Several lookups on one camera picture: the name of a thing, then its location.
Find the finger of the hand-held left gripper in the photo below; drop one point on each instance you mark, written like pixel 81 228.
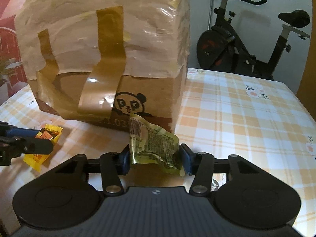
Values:
pixel 37 146
pixel 22 132

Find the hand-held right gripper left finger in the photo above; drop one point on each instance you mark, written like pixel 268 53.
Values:
pixel 125 161

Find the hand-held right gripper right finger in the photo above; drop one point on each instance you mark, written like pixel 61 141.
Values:
pixel 185 158

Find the yellow snack packet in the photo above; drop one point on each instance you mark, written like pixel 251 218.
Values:
pixel 37 161
pixel 51 132

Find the olive green snack packet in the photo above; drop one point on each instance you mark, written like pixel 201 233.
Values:
pixel 153 143

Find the brown cardboard box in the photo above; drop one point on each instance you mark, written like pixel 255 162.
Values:
pixel 153 98

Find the clear plastic box liner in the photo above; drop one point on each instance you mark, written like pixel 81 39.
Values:
pixel 86 0

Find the yellow checked tablecloth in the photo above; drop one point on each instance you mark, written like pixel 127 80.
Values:
pixel 234 116

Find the pink printed backdrop cloth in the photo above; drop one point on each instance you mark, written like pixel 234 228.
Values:
pixel 7 42

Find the black exercise bike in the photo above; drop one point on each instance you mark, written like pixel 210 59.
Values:
pixel 217 47

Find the metal pole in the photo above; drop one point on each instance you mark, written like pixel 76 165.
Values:
pixel 211 9

